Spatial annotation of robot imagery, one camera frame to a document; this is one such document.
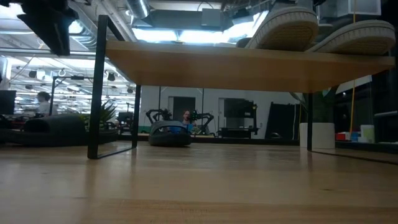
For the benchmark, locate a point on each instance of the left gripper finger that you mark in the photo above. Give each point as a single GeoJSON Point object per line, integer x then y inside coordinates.
{"type": "Point", "coordinates": [53, 31]}

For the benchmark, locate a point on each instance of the light grey slide sandal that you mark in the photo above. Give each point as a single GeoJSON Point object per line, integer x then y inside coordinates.
{"type": "Point", "coordinates": [357, 39]}
{"type": "Point", "coordinates": [286, 31]}

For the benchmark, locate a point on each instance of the black rubber slide sandal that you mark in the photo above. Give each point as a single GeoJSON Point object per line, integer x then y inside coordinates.
{"type": "Point", "coordinates": [56, 127]}
{"type": "Point", "coordinates": [169, 138]}

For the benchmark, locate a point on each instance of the wooden shelf with black frame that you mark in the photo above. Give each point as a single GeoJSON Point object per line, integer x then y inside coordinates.
{"type": "Point", "coordinates": [233, 68]}

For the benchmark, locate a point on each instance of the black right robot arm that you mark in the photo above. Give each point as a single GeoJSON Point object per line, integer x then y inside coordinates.
{"type": "Point", "coordinates": [390, 9]}

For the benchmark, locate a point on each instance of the person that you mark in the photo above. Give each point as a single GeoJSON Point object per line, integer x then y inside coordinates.
{"type": "Point", "coordinates": [45, 102]}
{"type": "Point", "coordinates": [186, 116]}

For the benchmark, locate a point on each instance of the green succulent in dark pot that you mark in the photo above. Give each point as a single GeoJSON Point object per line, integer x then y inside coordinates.
{"type": "Point", "coordinates": [109, 113]}

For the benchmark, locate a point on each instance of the grey ceiling box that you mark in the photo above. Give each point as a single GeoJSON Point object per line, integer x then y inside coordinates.
{"type": "Point", "coordinates": [211, 17]}

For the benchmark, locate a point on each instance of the black panel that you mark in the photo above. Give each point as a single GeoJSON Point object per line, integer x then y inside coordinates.
{"type": "Point", "coordinates": [283, 119]}

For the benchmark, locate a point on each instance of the black screen cart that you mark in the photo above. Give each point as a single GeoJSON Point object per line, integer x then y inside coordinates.
{"type": "Point", "coordinates": [238, 109]}

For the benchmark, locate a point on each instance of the teal plant in white pot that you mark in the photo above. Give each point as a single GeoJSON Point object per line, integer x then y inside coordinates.
{"type": "Point", "coordinates": [323, 137]}

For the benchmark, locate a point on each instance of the red block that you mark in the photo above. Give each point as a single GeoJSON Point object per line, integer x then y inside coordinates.
{"type": "Point", "coordinates": [341, 136]}

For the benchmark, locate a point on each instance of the blue block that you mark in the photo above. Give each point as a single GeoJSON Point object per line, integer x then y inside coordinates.
{"type": "Point", "coordinates": [356, 136]}

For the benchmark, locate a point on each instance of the pale green box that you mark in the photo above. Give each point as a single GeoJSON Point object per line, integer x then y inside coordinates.
{"type": "Point", "coordinates": [367, 133]}

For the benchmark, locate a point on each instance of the dark low cabinet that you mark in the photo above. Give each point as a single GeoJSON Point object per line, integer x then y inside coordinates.
{"type": "Point", "coordinates": [385, 127]}

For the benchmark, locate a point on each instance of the black gantry frame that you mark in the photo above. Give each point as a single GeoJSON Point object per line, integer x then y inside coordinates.
{"type": "Point", "coordinates": [62, 77]}

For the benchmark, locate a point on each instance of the round metal ceiling duct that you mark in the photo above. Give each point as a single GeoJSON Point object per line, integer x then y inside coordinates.
{"type": "Point", "coordinates": [136, 7]}

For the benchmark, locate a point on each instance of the black aluminium table frame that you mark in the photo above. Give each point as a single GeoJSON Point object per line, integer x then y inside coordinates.
{"type": "Point", "coordinates": [217, 140]}

